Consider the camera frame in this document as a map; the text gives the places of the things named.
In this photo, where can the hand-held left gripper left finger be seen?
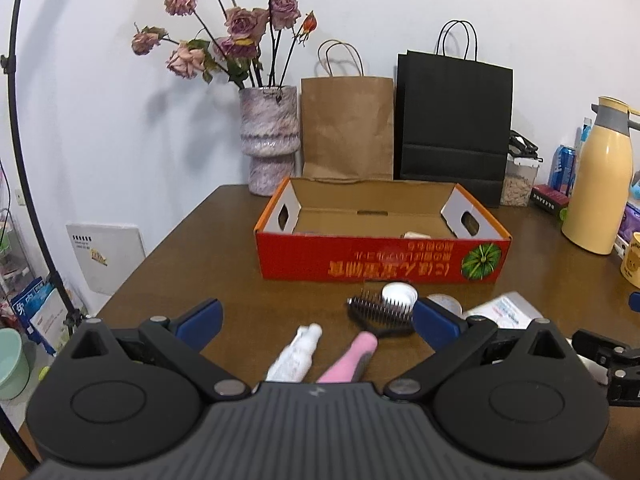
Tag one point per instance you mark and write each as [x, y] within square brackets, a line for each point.
[200, 317]

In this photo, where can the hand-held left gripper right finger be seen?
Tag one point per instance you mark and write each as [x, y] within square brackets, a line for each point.
[435, 327]

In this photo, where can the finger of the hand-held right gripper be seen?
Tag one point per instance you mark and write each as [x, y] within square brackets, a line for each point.
[607, 352]
[635, 303]

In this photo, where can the clear cotton swab box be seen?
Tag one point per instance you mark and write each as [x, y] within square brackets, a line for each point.
[505, 310]

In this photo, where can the red cardboard box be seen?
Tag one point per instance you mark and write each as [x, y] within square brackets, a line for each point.
[375, 260]

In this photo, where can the white spray bottle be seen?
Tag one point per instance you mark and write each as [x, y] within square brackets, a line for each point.
[295, 355]

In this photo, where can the yellow mug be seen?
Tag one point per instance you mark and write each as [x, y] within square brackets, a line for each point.
[632, 260]

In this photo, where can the white round jar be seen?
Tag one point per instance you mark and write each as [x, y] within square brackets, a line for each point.
[398, 292]

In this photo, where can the purple packet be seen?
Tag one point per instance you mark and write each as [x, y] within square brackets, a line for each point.
[631, 220]

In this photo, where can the cream round item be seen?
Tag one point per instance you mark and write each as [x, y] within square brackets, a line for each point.
[416, 235]

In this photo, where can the white flat carton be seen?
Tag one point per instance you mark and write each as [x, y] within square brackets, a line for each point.
[105, 260]

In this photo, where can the small green item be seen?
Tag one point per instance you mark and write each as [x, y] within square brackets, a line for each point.
[564, 214]

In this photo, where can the yellow thermos jug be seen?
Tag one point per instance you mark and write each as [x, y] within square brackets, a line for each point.
[595, 185]

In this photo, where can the dark red box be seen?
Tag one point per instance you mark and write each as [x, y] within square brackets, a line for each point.
[547, 198]

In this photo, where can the blue drink can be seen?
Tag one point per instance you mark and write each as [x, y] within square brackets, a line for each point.
[562, 167]

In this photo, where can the clear seed container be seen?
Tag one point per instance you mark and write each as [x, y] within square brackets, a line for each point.
[517, 187]

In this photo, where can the blue white package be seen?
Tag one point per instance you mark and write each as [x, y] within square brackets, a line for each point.
[37, 310]

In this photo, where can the blue white bottle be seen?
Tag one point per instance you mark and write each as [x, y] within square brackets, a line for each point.
[584, 135]

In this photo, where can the green plastic bucket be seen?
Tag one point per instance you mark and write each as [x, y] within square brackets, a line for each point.
[12, 365]

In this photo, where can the black clips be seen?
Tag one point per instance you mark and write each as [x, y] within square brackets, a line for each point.
[522, 145]

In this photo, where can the mottled purple ceramic vase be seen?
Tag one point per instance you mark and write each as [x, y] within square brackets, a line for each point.
[270, 135]

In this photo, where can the black paper bag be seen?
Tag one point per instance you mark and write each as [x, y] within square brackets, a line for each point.
[450, 110]

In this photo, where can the brown paper bag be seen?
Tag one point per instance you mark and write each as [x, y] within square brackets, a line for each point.
[345, 125]

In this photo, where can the black light stand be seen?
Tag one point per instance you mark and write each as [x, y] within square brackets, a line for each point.
[15, 110]

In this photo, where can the dried pink rose bouquet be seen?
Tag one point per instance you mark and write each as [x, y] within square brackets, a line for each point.
[245, 22]

